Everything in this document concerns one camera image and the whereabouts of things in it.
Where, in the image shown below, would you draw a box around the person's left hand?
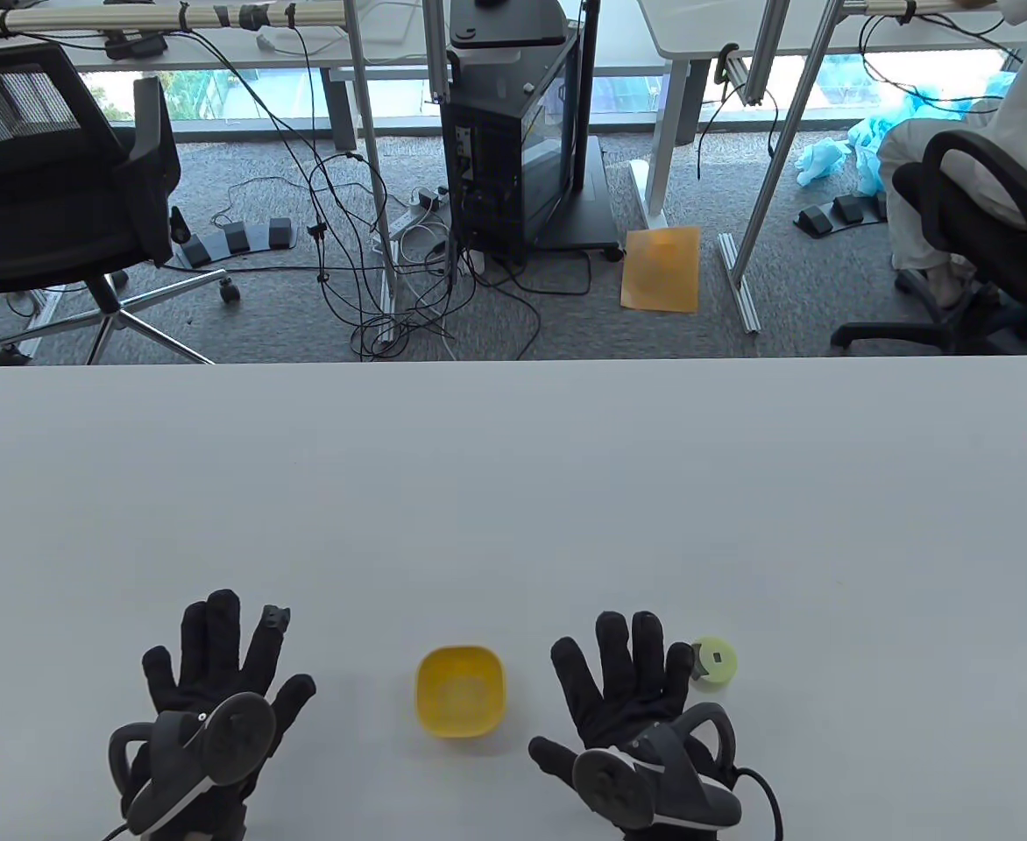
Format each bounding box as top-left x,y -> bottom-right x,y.
142,589 -> 316,833

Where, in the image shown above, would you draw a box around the person's right hand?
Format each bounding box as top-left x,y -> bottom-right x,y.
528,611 -> 696,776

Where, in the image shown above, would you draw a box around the white dispenser with green cap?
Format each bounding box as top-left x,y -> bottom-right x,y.
687,637 -> 739,690

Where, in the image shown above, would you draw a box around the yellow small dish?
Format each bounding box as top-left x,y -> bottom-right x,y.
415,646 -> 507,741

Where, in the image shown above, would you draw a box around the black left hand controller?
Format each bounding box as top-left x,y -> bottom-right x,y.
109,692 -> 278,835

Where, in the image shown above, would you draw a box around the black hand controller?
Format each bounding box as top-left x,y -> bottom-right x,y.
109,692 -> 278,835
572,703 -> 742,831

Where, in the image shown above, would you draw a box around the black right hand controller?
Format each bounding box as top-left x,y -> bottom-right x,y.
572,703 -> 742,831

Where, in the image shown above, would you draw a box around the grey foot pedal board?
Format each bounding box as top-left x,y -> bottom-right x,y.
170,208 -> 294,269
794,194 -> 889,237

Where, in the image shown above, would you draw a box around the orange sheet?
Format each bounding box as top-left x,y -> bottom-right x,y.
620,227 -> 701,314

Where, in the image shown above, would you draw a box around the white power strip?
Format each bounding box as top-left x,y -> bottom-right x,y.
372,187 -> 453,264

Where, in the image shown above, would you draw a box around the black computer tower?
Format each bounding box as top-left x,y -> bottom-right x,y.
449,0 -> 625,262
440,25 -> 583,255

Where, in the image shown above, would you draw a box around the black mesh office chair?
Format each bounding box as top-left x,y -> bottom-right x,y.
0,42 -> 243,366

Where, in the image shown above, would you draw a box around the blue plastic bags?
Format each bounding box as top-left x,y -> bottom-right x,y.
796,74 -> 1018,198

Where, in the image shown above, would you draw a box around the black office chair with armrests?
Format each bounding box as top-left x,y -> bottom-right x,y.
832,131 -> 1027,356

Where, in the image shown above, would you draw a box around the white background desk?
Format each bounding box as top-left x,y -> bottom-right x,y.
0,0 -> 444,152
629,0 -> 1027,230

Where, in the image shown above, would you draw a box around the black adapter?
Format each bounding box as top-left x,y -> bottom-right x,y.
103,32 -> 169,61

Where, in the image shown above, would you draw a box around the tangle of black cables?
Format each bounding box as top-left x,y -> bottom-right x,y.
163,18 -> 598,362

